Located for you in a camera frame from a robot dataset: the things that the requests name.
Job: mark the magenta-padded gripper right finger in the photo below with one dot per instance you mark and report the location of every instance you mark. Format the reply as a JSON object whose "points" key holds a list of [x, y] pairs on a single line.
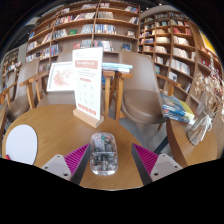
{"points": [[165, 165]]}

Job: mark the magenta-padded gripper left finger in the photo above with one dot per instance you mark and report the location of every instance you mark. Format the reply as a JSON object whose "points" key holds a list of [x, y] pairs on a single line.
{"points": [[56, 164]]}

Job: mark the transparent computer mouse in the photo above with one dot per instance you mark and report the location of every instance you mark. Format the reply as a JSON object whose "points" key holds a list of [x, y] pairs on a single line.
{"points": [[103, 155]]}

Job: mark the round wooden side table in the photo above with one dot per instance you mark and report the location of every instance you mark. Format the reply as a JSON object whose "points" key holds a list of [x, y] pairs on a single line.
{"points": [[196, 151]]}

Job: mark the blue and yellow book stack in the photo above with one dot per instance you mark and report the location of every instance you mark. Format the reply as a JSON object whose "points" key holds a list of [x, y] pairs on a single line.
{"points": [[176, 108]]}

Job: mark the brown padded wooden armchair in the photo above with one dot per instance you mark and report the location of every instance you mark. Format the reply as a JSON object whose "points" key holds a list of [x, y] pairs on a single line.
{"points": [[55, 99], [141, 103], [25, 83]]}

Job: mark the white sign in wooden base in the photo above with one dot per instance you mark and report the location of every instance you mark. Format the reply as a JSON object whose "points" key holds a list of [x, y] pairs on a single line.
{"points": [[87, 83]]}

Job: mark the white framed floral picture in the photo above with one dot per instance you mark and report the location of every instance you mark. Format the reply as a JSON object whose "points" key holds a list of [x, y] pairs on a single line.
{"points": [[60, 76]]}

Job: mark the stack of light blue books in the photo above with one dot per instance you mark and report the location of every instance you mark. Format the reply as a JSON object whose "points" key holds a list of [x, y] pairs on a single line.
{"points": [[116, 66]]}

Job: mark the distant wooden shelf unit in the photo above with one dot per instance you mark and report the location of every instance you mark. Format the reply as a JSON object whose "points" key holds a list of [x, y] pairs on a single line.
{"points": [[10, 63]]}

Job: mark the curved wooden bookshelf unit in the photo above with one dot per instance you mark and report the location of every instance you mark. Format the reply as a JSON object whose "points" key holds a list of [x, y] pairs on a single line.
{"points": [[173, 43]]}

